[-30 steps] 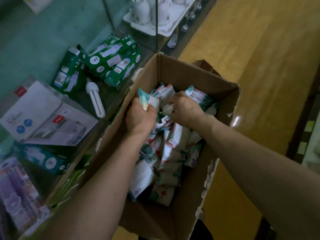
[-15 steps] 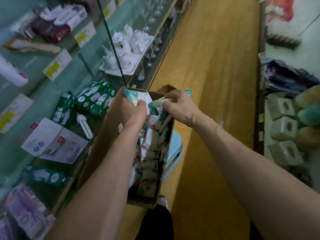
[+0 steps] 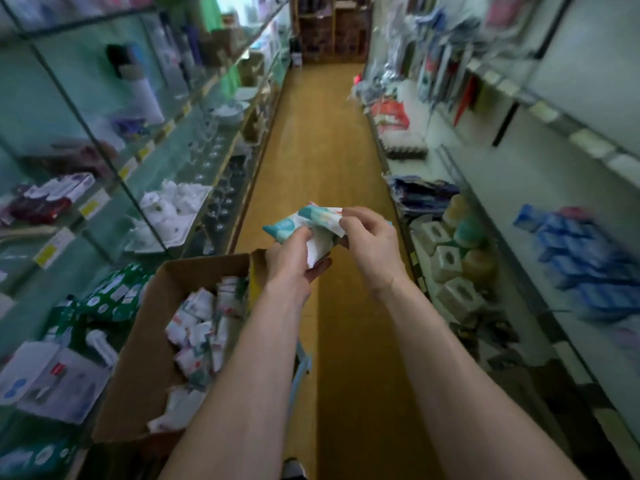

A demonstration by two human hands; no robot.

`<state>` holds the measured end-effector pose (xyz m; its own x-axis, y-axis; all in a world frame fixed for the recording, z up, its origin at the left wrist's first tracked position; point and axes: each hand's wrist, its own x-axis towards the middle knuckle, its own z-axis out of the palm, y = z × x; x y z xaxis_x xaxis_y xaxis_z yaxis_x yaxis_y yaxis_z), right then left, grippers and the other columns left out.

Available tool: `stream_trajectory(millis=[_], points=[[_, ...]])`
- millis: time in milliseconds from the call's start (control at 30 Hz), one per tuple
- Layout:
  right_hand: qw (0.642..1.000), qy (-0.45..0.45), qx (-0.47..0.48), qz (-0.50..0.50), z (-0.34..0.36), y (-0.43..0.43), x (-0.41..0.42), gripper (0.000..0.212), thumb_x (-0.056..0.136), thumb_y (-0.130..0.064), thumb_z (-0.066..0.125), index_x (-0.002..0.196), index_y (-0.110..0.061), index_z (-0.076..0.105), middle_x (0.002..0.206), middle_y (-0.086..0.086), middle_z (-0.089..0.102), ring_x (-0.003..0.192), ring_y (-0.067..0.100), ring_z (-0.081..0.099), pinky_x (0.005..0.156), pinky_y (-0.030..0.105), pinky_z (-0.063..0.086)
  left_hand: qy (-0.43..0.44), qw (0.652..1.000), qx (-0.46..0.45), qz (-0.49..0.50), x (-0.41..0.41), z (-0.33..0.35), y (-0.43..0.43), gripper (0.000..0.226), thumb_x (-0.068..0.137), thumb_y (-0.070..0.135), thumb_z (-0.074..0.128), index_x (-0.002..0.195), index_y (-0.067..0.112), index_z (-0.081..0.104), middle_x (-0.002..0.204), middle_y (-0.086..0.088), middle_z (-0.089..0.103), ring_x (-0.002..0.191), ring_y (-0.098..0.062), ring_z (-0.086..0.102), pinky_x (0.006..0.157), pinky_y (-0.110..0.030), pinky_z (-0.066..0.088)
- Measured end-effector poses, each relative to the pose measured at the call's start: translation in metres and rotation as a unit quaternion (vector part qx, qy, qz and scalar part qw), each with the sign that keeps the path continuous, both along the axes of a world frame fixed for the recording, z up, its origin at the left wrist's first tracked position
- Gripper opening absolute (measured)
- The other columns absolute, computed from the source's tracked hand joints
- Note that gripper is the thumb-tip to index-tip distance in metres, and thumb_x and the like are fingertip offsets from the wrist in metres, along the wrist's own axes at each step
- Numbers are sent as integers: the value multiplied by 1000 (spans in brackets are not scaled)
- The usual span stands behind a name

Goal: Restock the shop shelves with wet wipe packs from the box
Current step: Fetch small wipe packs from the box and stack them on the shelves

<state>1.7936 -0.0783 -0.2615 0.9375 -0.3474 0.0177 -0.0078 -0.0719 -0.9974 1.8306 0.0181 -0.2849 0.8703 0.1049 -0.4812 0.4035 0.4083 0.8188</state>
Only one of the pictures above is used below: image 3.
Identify hanging packaged goods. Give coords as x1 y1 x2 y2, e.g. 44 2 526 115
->
400 0 541 106

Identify green round container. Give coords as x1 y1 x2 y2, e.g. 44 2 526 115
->
455 217 489 248

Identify brown carton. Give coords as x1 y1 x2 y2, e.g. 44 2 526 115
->
490 359 601 446

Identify white printed box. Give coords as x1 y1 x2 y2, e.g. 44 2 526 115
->
0 339 111 426

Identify white ceramic tea set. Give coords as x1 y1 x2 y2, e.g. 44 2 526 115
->
128 177 213 251

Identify person's right hand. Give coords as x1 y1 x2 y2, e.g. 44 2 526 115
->
338 207 409 301

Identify white tube lamp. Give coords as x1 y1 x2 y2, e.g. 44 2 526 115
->
85 329 119 368

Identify person's left hand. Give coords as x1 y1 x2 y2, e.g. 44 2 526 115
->
262 227 333 306

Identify blue packaged goods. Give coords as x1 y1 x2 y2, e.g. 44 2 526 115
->
513 205 640 321

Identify metal store shelving unit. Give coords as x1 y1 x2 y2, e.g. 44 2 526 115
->
355 0 640 480

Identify pile of packets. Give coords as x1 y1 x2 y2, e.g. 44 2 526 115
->
147 275 249 434

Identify white thermos flask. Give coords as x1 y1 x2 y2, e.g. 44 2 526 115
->
120 65 166 126

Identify dark plastic bags bundle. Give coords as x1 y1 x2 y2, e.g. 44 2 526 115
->
388 175 461 218

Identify red mesh bag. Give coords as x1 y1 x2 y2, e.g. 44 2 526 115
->
370 99 411 131

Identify stack of white bowls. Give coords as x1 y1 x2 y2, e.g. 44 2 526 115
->
212 99 246 124

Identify beige tissue box holder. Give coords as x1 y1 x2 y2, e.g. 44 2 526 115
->
412 219 453 256
437 277 486 323
430 245 464 284

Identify red white packaged box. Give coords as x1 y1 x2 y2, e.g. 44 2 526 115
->
10 173 98 224

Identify person's black white shoe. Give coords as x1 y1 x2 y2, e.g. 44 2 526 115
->
282 457 309 480

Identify brown cardboard box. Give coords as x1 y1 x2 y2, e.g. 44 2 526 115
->
75 249 271 480

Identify blue packaged cups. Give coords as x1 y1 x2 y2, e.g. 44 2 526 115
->
112 115 151 136

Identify person's left forearm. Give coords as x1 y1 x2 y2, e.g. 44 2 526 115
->
160 289 306 480

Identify green bulb boxes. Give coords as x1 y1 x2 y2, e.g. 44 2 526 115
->
45 263 156 341

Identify blue plastic stool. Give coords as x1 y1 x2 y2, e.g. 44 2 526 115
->
288 339 313 416

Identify white textured pack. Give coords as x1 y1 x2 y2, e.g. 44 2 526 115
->
380 129 429 159

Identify beige round container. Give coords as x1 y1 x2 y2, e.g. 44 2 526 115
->
462 247 498 286
443 193 471 231

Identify person's right forearm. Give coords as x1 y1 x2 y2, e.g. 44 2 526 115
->
385 279 586 480

